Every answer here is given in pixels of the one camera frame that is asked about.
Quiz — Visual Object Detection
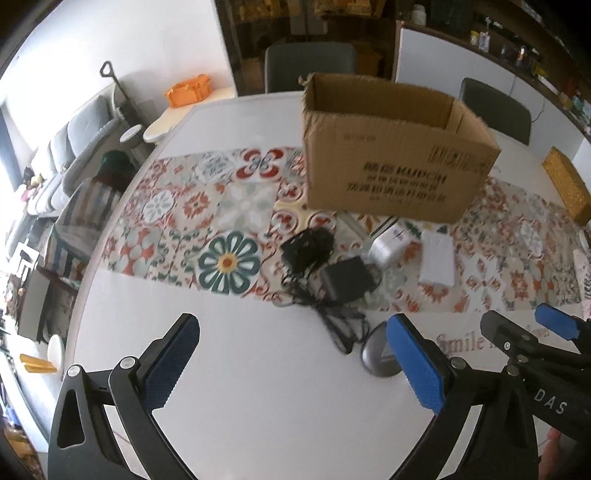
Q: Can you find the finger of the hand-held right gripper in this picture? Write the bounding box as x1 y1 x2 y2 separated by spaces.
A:
534 304 591 357
480 311 544 366

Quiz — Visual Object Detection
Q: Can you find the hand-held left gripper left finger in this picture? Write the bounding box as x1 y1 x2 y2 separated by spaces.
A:
48 314 200 480

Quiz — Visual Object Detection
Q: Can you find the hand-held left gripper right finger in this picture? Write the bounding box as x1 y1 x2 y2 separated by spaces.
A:
387 314 539 480

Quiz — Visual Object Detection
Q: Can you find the person's right hand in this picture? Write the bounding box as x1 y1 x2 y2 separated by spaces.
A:
538 430 563 480

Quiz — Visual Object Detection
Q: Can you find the grey round disc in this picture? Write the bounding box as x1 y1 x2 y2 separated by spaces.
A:
360 322 406 380

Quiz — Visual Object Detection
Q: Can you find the white leaf print cloth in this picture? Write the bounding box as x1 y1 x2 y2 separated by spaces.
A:
572 248 591 320

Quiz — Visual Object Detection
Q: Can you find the small white box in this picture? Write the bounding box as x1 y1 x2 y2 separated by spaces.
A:
419 230 456 286

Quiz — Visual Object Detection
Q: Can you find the black power adapter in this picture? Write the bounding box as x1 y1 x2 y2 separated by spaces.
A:
321 257 376 306

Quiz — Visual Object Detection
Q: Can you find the white plate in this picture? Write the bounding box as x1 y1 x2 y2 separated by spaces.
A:
47 333 66 373

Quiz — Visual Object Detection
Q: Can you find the silver rounded device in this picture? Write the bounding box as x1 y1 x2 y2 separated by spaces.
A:
368 223 417 271

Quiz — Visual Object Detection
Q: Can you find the yellow plastic item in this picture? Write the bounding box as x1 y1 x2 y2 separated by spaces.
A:
19 353 59 374

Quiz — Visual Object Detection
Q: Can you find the black and white striped packet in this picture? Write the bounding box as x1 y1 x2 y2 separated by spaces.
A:
368 215 403 239

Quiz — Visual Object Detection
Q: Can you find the floral patterned table runner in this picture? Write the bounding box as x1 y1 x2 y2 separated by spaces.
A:
103 146 591 320

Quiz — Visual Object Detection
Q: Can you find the striped chair cushion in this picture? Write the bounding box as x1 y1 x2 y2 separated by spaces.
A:
45 177 123 279

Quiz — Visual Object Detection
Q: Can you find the green and red cloth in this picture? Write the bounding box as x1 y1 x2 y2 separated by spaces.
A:
94 150 140 190

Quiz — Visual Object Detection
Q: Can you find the brown cardboard box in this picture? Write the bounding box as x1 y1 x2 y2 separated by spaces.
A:
301 72 503 223

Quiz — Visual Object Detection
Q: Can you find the grey dining chair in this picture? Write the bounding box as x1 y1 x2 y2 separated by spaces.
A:
460 78 532 145
264 42 359 95

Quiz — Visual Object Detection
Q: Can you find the white round bin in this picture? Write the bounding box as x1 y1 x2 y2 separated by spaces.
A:
119 124 145 158

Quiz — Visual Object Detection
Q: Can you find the grey sofa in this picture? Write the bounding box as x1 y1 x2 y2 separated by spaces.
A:
25 85 122 216

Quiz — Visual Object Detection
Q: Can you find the small white side table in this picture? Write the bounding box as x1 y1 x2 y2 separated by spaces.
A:
143 87 238 142

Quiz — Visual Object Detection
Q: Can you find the black upright vacuum cleaner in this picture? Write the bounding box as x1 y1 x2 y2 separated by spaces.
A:
100 60 140 126

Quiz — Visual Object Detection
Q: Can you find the orange plastic basket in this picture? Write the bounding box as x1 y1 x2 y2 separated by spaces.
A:
165 74 211 108

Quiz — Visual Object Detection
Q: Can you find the white panel board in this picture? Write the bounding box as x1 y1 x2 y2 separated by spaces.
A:
392 20 591 163

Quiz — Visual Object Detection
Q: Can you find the black power cable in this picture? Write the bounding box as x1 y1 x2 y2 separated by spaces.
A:
281 270 371 355

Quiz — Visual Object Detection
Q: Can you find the black coiled cable bundle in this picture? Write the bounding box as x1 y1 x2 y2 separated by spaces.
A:
281 228 336 278

